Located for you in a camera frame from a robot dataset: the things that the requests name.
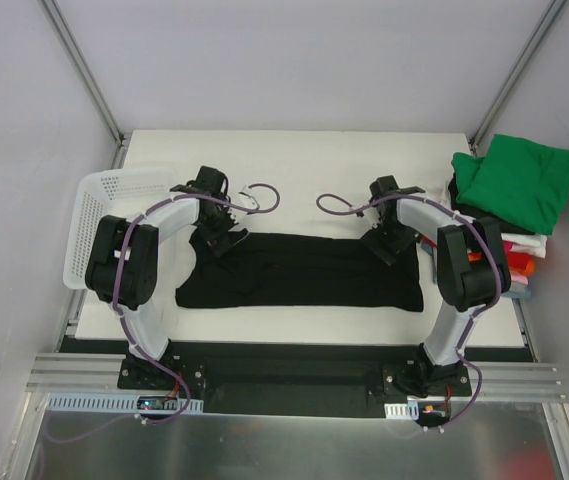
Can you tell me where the black graphic t-shirt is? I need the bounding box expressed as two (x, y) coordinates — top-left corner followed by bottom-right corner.
(175, 232), (424, 312)

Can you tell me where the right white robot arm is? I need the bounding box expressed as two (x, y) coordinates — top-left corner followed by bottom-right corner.
(362, 176), (510, 398)

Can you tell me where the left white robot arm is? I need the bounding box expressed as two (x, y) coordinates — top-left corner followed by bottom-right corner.
(85, 166), (238, 389)

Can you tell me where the orange folded t-shirt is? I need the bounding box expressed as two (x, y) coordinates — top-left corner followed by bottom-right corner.
(494, 254), (535, 277)

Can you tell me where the black folded t-shirt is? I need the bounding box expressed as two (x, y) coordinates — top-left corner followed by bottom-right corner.
(447, 176), (534, 235)

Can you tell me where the white plastic basket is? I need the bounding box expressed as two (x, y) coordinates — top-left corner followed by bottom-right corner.
(63, 165), (178, 290)

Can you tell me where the light blue folded t-shirt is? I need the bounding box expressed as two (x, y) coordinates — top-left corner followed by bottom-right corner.
(420, 242), (531, 299)

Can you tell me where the green folded t-shirt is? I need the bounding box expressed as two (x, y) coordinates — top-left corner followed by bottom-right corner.
(452, 134), (569, 235)

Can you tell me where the white folded t-shirt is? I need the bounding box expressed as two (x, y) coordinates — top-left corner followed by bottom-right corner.
(438, 179), (549, 259)

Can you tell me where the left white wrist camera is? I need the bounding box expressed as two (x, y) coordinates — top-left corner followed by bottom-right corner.
(237, 185), (260, 211)

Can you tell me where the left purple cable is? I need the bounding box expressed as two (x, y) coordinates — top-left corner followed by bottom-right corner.
(43, 181), (282, 442)

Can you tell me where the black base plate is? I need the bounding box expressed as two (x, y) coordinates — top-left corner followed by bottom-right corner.
(117, 341), (471, 418)

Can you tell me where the right slotted cable duct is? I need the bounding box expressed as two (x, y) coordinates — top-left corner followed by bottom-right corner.
(384, 401), (419, 421)

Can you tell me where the slotted cable duct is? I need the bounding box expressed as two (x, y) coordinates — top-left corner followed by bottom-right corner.
(48, 393), (204, 416)
(384, 401), (419, 421)

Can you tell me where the aluminium rail frame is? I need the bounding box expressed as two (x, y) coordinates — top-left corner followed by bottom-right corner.
(26, 299), (565, 401)

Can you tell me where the left slotted cable duct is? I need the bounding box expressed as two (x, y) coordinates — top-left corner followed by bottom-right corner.
(48, 393), (204, 416)

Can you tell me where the left aluminium corner post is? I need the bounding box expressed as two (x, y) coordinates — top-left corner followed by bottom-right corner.
(38, 0), (130, 169)

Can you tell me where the aluminium corner post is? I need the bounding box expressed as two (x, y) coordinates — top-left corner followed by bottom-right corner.
(467, 0), (569, 155)
(38, 0), (130, 169)

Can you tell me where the right aluminium corner post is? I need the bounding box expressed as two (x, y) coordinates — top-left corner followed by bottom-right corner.
(467, 0), (569, 155)

